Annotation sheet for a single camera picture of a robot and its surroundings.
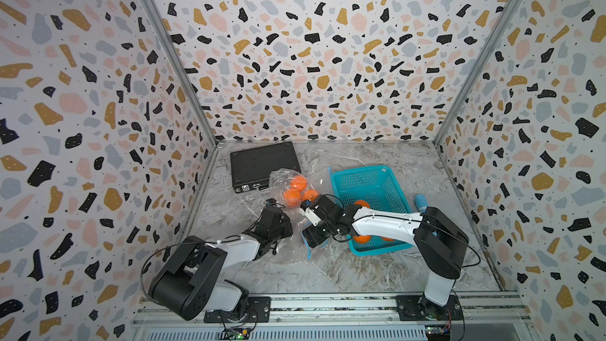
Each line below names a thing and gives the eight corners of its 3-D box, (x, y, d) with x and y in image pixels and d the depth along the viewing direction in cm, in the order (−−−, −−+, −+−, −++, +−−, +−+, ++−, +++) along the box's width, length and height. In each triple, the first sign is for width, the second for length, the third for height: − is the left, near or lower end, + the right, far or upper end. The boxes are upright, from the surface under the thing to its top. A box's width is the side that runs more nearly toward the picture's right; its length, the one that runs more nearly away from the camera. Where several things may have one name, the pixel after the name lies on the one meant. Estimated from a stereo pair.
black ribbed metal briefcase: (237, 197, 103) (231, 185, 96) (235, 162, 116) (229, 149, 109) (302, 183, 108) (301, 170, 101) (293, 150, 121) (291, 137, 114)
